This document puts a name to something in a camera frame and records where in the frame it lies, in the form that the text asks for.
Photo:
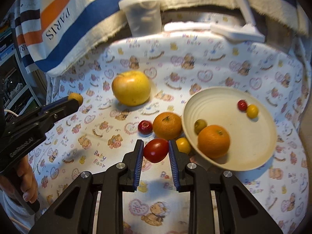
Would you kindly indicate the baby bear patterned cloth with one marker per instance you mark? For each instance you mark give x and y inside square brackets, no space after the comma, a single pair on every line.
[178,65]

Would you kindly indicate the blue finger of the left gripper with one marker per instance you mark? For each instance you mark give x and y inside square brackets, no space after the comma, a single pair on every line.
[54,104]

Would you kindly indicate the cream round plate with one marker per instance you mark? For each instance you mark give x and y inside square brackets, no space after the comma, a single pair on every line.
[252,141]

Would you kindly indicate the large yellow apple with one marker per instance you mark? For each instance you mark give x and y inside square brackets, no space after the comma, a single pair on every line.
[131,88]

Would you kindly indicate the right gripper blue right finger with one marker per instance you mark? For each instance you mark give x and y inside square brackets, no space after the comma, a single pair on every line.
[218,200]

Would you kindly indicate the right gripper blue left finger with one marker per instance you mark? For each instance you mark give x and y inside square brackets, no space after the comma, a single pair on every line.
[94,196]

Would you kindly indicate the small brownish fruit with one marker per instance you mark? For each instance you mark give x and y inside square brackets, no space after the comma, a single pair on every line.
[77,97]

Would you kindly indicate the yellow tomato front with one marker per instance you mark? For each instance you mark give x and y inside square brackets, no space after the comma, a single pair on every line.
[252,111]

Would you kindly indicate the small olive green fruit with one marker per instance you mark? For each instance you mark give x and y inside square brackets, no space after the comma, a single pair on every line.
[199,125]

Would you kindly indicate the orange mandarin with stem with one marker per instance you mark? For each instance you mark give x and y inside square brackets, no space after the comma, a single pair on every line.
[167,126]

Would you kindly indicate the person's left hand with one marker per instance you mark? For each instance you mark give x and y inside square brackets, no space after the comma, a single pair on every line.
[28,183]

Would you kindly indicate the striped Paris towel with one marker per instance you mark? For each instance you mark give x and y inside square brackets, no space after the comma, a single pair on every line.
[53,34]

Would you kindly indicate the translucent plastic container with lid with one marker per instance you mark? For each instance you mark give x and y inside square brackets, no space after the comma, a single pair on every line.
[143,16]

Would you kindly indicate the dark red cherry tomato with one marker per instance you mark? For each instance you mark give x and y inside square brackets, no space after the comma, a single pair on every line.
[242,105]
[145,127]

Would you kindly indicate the small yellow tomato by plate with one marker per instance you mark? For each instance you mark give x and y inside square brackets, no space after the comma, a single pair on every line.
[183,145]

